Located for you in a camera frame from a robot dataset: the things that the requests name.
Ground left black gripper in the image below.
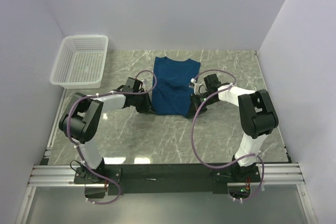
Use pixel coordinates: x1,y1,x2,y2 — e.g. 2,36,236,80
133,90,156,113

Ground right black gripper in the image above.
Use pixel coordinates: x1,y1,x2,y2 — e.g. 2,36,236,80
187,92,218,119

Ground blue printed t-shirt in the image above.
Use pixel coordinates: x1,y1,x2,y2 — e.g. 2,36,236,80
152,57,201,117

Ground white perforated plastic basket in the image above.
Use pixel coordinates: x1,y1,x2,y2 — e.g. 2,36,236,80
50,35,109,89

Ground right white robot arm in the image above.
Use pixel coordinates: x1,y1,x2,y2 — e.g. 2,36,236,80
188,74,279,182

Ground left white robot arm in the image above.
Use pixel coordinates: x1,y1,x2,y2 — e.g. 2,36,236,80
58,77,154,183

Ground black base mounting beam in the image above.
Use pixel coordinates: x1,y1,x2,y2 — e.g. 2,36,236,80
73,163,262,199

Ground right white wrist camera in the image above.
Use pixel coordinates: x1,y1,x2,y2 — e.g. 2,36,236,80
188,78,202,95

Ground aluminium frame rails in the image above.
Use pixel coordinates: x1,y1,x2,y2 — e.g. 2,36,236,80
17,50,315,223

